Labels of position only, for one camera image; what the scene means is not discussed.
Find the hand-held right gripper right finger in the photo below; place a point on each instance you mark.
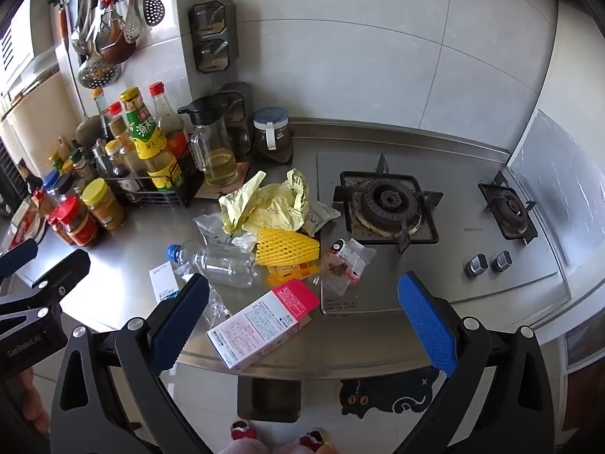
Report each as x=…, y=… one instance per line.
x=427, y=321

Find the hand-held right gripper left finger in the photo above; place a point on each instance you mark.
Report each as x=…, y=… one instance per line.
x=182, y=321

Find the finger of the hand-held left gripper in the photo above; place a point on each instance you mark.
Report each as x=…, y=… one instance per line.
x=66, y=269
x=19, y=257

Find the clear plastic wrapper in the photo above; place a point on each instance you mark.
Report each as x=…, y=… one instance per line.
x=208, y=229
x=217, y=305

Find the small white box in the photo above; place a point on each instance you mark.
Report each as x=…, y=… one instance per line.
x=163, y=283

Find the clear plastic bottle blue cap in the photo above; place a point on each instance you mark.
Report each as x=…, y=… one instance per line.
x=217, y=262

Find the pink and white carton box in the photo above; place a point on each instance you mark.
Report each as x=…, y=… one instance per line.
x=264, y=324

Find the clear red-printed wrapper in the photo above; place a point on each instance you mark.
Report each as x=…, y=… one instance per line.
x=345, y=265

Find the metal trash bin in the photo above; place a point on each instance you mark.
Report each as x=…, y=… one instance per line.
x=269, y=399

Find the orange snack wrapper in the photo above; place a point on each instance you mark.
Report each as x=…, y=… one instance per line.
x=290, y=273

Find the yellow foam fruit net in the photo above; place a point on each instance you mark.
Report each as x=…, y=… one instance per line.
x=286, y=246

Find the white plastic packet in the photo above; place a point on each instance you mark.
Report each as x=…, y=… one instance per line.
x=321, y=217

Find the person's left hand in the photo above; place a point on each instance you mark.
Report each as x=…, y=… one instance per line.
x=35, y=402

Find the small red lid sauce jar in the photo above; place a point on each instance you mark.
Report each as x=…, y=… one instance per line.
x=56, y=229

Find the large red lid sauce jar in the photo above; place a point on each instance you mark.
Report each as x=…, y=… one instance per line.
x=78, y=222

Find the stainless gas stove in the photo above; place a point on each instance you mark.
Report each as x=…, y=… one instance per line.
x=453, y=269

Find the grey stove knob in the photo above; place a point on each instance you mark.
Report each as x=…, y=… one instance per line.
x=502, y=261
x=476, y=266

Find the yellow lid jar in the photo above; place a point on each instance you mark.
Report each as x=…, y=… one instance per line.
x=103, y=203

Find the large black cat floor mat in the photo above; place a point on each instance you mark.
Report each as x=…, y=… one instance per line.
x=387, y=390

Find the cluster of small seasoning bottles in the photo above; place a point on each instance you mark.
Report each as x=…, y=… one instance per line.
x=71, y=170

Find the red bow slipper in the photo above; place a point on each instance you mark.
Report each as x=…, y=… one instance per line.
x=315, y=437
x=243, y=429

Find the yellow cap bottle green label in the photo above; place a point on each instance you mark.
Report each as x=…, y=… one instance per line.
x=151, y=144

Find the small red cap bottle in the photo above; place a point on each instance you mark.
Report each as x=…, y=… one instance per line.
x=118, y=123

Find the pink fleece trousers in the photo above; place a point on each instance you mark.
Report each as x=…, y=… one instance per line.
x=283, y=448

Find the thin brown cap bottle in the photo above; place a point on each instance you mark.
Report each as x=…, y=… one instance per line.
x=100, y=104

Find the glass oil pitcher black lid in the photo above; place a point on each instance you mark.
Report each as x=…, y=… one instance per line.
x=217, y=151

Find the silver foil splash guard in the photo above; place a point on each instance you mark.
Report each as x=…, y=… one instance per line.
x=557, y=189

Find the tall red cap clear bottle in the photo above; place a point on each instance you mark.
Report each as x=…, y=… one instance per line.
x=166, y=108

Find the round steel skimmer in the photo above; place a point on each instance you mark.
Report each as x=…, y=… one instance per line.
x=99, y=73

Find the brown ladle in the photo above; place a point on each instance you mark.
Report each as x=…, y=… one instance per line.
x=118, y=49

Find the wall-mounted grey spice box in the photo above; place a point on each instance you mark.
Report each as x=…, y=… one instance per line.
x=212, y=35
x=235, y=113

